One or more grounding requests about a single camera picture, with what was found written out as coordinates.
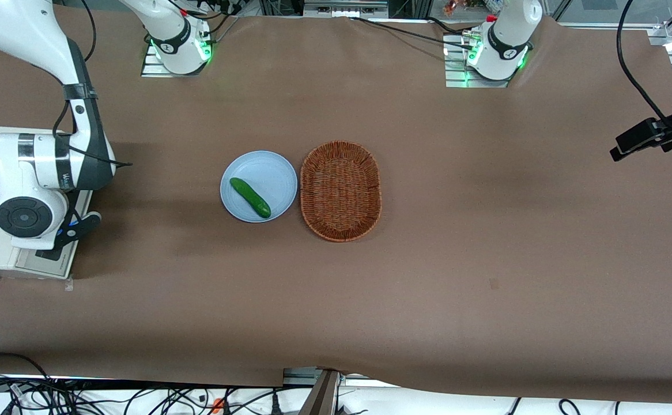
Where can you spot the aluminium frame profile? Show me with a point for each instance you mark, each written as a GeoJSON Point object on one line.
{"type": "Point", "coordinates": [321, 397]}

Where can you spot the brown wicker basket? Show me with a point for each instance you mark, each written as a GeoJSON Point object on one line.
{"type": "Point", "coordinates": [340, 190]}

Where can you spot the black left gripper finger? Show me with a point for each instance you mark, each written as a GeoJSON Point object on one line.
{"type": "Point", "coordinates": [85, 225]}

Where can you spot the clear plastic bracket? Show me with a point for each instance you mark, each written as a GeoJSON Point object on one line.
{"type": "Point", "coordinates": [69, 284]}

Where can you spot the light blue plate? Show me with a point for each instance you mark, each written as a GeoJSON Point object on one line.
{"type": "Point", "coordinates": [267, 173]}

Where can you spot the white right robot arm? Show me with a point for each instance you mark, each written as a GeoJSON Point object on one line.
{"type": "Point", "coordinates": [25, 173]}

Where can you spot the green cucumber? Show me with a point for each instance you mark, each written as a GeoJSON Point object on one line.
{"type": "Point", "coordinates": [249, 197]}

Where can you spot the brown tablecloth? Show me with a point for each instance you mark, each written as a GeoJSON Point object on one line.
{"type": "Point", "coordinates": [486, 242]}

